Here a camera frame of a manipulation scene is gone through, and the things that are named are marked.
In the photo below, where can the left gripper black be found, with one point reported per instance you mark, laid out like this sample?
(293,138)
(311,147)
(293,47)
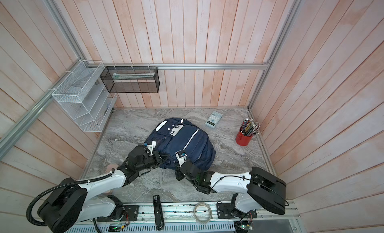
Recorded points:
(158,159)

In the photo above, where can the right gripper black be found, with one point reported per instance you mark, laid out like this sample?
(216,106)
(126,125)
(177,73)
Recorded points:
(179,175)

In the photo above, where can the navy blue student backpack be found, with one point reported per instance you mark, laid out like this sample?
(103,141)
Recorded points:
(178,134)

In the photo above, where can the light green calculator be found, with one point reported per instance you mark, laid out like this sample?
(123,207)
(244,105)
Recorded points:
(213,119)

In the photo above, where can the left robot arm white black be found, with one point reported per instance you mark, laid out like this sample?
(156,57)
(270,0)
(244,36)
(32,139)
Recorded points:
(64,205)

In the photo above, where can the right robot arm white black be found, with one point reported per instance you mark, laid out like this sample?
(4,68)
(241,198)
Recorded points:
(252,190)

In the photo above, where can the red pen holder cup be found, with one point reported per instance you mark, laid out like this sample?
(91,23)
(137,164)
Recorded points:
(242,139)

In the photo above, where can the black handheld device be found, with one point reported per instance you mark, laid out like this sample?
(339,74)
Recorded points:
(158,213)

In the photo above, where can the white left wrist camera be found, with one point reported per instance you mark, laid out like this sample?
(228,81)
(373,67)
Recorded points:
(150,147)

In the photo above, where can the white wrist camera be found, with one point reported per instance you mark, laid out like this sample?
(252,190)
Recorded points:
(181,157)
(150,147)

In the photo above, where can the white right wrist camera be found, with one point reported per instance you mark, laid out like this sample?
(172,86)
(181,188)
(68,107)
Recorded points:
(181,157)

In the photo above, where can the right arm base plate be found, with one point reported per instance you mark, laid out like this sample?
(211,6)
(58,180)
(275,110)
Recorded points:
(228,211)

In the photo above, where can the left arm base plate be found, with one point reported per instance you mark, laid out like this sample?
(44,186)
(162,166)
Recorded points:
(127,213)

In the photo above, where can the aluminium front rail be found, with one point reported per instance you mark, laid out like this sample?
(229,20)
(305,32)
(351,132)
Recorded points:
(187,212)

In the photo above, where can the black mesh wall basket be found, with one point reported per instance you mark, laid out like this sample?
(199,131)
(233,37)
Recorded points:
(131,79)

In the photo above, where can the white wire mesh shelf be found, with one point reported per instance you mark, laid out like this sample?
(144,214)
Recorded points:
(84,97)

